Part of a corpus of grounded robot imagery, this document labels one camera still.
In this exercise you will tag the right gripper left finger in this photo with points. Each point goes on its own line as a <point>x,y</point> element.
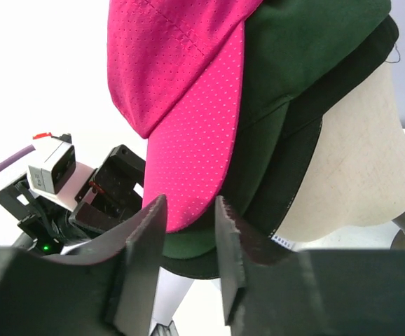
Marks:
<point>104,287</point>

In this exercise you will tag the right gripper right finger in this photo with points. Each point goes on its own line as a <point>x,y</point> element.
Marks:
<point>269,290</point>

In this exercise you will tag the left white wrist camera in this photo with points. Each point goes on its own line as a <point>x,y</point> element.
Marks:
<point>54,173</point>

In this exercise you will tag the pink perforated cap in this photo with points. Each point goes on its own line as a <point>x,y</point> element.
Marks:
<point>174,72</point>

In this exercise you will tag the wooden mannequin head stand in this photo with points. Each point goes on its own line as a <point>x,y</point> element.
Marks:
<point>356,175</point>

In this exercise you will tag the green NY baseball cap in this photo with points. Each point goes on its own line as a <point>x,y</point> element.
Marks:
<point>289,45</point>

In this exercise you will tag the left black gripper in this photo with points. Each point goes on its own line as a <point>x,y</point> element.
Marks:
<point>91,202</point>

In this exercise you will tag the black cap gold logo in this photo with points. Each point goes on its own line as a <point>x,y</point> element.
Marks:
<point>191,252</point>

